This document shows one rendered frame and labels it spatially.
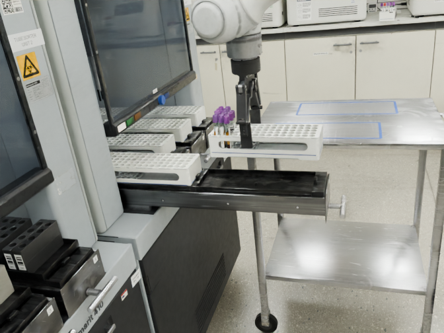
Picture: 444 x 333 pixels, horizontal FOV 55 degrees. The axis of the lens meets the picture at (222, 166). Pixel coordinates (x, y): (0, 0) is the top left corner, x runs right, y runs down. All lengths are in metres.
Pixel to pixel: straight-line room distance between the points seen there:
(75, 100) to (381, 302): 1.47
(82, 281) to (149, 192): 0.34
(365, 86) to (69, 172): 2.67
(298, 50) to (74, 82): 2.48
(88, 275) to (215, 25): 0.57
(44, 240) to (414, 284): 1.21
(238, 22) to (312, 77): 2.50
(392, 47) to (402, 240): 1.78
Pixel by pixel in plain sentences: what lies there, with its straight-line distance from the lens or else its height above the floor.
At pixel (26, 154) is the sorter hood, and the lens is 0.90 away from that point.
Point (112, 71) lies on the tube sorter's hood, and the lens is 1.15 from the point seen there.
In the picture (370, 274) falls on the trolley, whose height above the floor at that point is 0.28.
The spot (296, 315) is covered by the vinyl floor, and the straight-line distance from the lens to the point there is 1.89.
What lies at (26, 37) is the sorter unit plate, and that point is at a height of 1.24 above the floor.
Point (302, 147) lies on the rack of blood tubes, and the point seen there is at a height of 0.86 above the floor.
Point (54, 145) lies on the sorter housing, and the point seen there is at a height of 1.02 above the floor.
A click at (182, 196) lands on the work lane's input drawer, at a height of 0.79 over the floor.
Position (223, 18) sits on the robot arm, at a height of 1.24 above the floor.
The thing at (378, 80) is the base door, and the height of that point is 0.48.
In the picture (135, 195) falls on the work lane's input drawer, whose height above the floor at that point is 0.79.
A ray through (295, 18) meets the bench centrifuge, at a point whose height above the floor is 0.96.
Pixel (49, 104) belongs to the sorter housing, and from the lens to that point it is 0.97.
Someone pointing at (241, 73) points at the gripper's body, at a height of 1.09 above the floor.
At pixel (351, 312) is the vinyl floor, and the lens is 1.92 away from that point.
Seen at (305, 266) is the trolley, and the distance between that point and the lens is 1.68.
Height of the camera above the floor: 1.32
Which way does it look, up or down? 24 degrees down
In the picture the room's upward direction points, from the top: 7 degrees counter-clockwise
